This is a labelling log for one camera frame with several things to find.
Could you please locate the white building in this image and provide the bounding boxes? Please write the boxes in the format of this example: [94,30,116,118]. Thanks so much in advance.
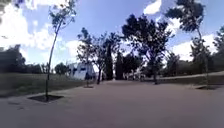
[66,61,97,81]

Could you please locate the row of dark trees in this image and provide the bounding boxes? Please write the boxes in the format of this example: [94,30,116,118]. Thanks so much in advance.
[76,13,175,85]

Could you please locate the grey dirt path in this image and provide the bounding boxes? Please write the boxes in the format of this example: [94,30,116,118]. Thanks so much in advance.
[0,79,224,128]

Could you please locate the slim young tree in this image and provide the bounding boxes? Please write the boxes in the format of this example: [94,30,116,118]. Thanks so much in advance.
[42,0,80,101]

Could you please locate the dark soil tree pit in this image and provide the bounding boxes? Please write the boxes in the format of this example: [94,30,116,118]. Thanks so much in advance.
[27,94,65,103]

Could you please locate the grass bank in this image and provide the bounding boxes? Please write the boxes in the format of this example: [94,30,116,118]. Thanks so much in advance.
[156,70,224,86]

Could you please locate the dry grass field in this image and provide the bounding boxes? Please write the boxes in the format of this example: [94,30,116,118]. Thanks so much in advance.
[0,72,87,99]

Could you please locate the tall thin young tree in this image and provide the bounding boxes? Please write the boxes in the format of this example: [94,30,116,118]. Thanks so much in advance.
[164,0,215,90]

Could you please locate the dark tree mass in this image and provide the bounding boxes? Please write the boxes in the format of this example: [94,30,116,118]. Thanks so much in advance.
[0,44,45,75]

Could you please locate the trees behind grass bank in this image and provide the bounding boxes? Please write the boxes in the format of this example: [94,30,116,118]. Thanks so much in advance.
[163,25,224,78]

